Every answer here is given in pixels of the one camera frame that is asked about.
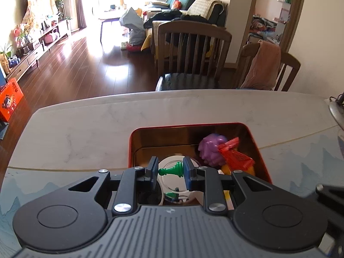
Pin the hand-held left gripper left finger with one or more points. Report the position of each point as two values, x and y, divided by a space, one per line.
154 173

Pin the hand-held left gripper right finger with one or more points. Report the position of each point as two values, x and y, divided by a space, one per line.
188 173

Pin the green chess pawn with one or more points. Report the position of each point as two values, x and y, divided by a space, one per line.
172 171

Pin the purple grape toy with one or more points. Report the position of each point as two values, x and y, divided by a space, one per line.
212 147

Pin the red tin box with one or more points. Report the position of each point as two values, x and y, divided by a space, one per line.
188 127

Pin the round white lid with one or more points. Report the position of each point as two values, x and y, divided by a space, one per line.
169 182

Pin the red plastic toy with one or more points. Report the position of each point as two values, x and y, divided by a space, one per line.
236 156

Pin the orange fruit toy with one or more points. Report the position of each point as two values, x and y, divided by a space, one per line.
250 170

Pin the grey desk lamp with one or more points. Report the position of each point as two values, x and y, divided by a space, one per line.
337 113

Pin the pink cloth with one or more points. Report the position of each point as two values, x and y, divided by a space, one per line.
262 64

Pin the wooden slat-back chair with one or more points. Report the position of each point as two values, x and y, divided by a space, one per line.
193 29

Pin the wooden chair with cloth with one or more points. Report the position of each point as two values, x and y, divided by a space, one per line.
290 64

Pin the grey plastic bag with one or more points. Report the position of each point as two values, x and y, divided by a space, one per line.
133 21

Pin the pile of black clothes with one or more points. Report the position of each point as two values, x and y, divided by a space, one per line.
172 16

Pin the wooden coffee table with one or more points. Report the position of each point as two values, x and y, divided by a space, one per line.
110 18

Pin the red gift box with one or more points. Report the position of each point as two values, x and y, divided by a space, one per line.
10 99

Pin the cream knitted blanket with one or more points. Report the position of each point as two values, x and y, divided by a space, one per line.
204 6

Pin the red sofa cushion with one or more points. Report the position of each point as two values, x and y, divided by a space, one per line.
176 4

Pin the wooden TV cabinet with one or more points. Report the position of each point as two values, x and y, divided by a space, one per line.
32 53

